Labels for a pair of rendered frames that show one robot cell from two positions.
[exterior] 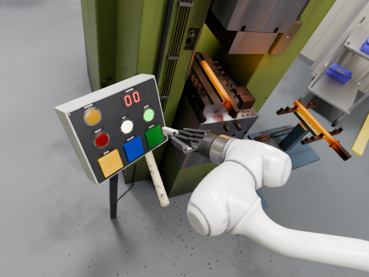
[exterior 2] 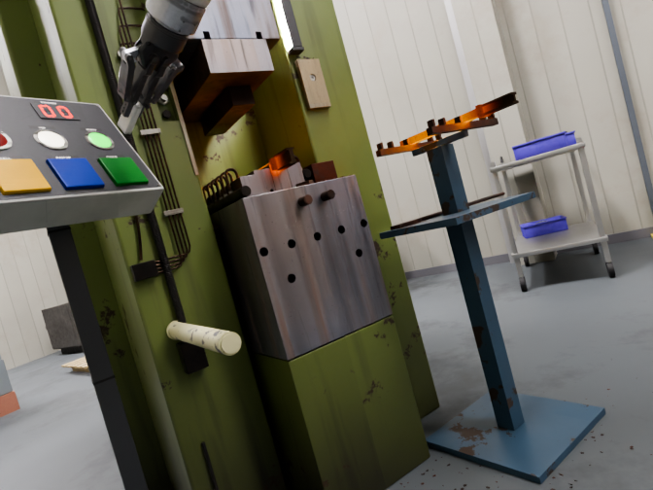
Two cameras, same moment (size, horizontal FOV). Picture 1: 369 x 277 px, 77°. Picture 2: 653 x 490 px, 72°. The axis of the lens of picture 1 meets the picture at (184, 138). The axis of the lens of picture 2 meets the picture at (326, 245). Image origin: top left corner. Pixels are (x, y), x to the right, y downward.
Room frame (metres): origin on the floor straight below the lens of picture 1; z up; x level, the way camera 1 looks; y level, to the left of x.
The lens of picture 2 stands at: (-0.33, -0.35, 0.79)
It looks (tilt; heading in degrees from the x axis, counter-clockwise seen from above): 3 degrees down; 6
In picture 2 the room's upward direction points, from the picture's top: 15 degrees counter-clockwise
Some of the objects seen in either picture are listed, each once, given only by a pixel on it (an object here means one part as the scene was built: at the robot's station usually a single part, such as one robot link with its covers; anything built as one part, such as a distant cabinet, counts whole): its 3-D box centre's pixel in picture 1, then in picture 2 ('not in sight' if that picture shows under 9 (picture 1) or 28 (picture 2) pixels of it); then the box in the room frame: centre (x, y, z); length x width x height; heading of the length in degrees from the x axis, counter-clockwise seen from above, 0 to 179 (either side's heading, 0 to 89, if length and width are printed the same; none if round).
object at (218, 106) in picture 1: (204, 80); (246, 192); (1.11, 0.01, 0.96); 0.42 x 0.20 x 0.09; 38
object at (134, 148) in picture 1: (133, 148); (75, 174); (0.48, 0.16, 1.01); 0.07 x 0.05 x 0.07; 153
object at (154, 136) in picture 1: (153, 136); (122, 172); (0.57, 0.12, 1.01); 0.07 x 0.05 x 0.07; 153
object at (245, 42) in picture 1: (229, 16); (216, 86); (1.11, 0.01, 1.32); 0.42 x 0.20 x 0.10; 38
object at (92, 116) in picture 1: (92, 116); not in sight; (0.43, 0.29, 1.16); 0.05 x 0.03 x 0.04; 128
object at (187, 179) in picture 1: (183, 149); (317, 396); (1.15, -0.02, 0.23); 0.56 x 0.38 x 0.47; 38
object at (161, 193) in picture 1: (152, 167); (198, 335); (0.66, 0.10, 0.62); 0.44 x 0.05 x 0.05; 38
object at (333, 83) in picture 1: (350, 70); (547, 203); (3.13, -1.65, 0.50); 1.07 x 0.64 x 1.01; 154
